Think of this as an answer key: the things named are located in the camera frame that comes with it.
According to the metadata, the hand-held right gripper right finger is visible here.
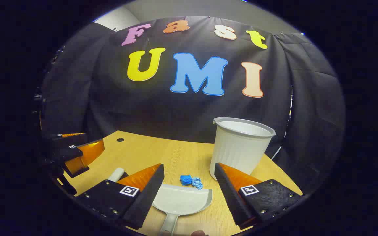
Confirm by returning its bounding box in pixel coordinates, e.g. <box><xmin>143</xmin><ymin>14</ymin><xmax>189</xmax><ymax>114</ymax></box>
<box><xmin>214</xmin><ymin>162</ymin><xmax>303</xmax><ymax>230</ymax></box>

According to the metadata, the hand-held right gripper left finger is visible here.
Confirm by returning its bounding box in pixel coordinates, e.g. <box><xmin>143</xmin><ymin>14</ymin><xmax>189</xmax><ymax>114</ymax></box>
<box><xmin>75</xmin><ymin>163</ymin><xmax>165</xmax><ymax>230</ymax></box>

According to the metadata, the grey plastic dustpan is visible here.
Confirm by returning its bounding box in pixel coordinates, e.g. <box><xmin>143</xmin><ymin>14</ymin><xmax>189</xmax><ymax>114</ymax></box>
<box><xmin>152</xmin><ymin>183</ymin><xmax>213</xmax><ymax>236</ymax></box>

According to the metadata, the white plastic garbage bin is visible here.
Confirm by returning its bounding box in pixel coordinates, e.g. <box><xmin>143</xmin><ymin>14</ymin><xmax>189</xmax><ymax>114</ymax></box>
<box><xmin>209</xmin><ymin>117</ymin><xmax>277</xmax><ymax>181</ymax></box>

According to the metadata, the black backdrop cloth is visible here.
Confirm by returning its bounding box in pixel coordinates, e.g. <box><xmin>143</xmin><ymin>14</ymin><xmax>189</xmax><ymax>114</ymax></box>
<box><xmin>40</xmin><ymin>15</ymin><xmax>346</xmax><ymax>194</ymax></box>

